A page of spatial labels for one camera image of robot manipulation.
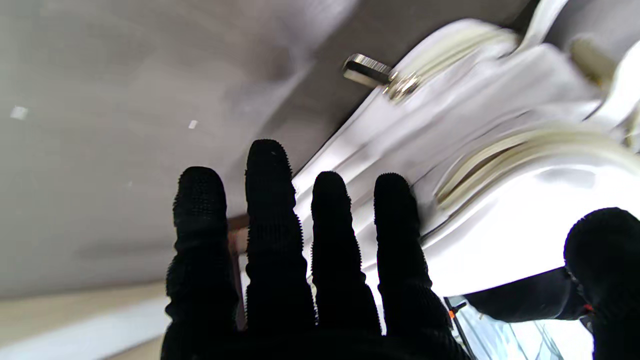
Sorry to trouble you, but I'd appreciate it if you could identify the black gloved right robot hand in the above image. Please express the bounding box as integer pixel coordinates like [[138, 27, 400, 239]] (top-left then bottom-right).
[[160, 139, 640, 360]]

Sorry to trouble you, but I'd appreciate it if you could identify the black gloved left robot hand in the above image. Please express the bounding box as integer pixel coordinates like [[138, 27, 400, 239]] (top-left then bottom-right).
[[464, 267, 587, 324]]

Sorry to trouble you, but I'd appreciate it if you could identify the brown wooden necklace stand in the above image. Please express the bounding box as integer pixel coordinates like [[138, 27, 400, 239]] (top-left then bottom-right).
[[227, 214, 250, 331]]

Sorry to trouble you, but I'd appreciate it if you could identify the white leather handbag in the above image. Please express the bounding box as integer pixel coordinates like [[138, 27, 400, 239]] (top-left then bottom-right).
[[292, 0, 640, 300]]

